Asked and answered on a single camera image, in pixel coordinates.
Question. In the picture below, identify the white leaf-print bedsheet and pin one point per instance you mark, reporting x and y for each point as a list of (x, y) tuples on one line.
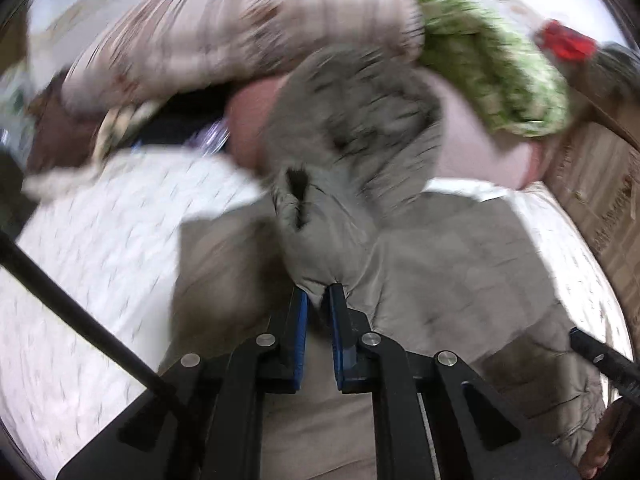
[(100, 260)]

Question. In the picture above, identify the striped pink pillow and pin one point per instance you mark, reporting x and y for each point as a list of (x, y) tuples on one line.
[(225, 35)]

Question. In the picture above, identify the grey quilted jacket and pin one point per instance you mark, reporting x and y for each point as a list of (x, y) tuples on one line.
[(400, 260)]

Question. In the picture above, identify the striped floral brown cushion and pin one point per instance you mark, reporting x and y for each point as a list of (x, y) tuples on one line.
[(600, 195)]

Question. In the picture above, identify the clear plastic bag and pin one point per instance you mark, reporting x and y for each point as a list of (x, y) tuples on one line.
[(15, 115)]

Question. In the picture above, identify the pink round cushion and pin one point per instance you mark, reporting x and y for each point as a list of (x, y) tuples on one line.
[(480, 145)]

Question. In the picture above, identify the red cloth item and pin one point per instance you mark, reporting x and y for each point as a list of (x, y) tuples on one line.
[(565, 42)]

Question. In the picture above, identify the dark brown cloth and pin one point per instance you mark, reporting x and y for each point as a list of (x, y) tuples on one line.
[(60, 135)]

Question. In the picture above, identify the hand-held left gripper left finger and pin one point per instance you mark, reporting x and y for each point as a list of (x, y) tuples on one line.
[(300, 340)]

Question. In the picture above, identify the person's right hand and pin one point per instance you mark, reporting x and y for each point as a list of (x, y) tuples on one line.
[(597, 455)]

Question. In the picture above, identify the cream patterned cloth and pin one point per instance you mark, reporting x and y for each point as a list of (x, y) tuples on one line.
[(112, 127)]

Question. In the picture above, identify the black cloth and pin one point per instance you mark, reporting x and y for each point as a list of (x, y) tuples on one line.
[(180, 115)]

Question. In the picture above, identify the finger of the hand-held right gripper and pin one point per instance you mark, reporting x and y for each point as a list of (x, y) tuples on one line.
[(605, 357)]

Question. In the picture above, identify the green printed blanket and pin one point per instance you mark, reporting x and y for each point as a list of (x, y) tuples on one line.
[(480, 60)]

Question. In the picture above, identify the grey checked cloth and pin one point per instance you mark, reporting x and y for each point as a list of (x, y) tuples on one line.
[(615, 70)]

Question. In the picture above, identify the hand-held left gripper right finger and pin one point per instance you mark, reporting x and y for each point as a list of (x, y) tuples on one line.
[(336, 345)]

